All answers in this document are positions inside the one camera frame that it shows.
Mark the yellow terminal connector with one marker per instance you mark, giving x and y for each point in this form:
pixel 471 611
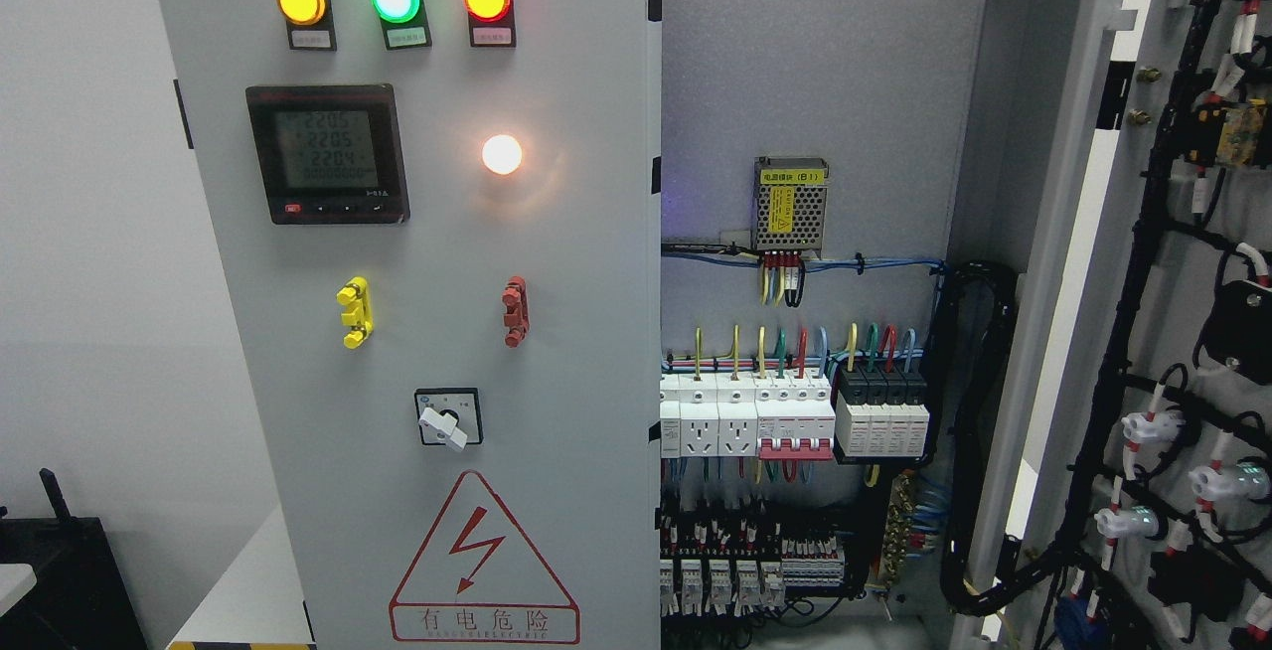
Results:
pixel 356 314

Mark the yellow indicator lamp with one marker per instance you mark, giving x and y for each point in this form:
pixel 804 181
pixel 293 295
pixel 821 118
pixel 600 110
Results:
pixel 310 25

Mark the red terminal connector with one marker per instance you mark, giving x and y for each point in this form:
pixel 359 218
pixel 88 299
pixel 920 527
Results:
pixel 516 316

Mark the white socket breaker row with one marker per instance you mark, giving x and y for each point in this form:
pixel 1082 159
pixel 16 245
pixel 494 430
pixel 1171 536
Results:
pixel 720 415

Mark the white rotary selector switch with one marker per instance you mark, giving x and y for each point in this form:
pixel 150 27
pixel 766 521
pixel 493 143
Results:
pixel 449 417

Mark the white glowing indicator lamp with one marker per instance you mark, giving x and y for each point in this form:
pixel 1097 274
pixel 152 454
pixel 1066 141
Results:
pixel 502 154

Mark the black digital power meter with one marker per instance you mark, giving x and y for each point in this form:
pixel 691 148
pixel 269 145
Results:
pixel 329 154

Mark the metal mesh power supply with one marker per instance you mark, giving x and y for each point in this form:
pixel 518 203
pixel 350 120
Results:
pixel 790 201

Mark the black box on floor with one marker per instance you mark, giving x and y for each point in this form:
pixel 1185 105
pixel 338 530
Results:
pixel 79 600

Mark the black white surge protector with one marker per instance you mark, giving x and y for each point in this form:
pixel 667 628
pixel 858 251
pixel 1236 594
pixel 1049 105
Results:
pixel 881 416

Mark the green indicator lamp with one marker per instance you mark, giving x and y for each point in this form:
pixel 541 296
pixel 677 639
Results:
pixel 404 23

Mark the red triangle warning sticker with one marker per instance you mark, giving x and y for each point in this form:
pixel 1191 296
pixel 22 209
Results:
pixel 478 579

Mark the grey cabinet door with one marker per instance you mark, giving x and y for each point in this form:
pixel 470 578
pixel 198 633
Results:
pixel 565 415
pixel 1150 505

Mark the red indicator lamp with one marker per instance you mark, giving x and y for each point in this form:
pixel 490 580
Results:
pixel 491 23

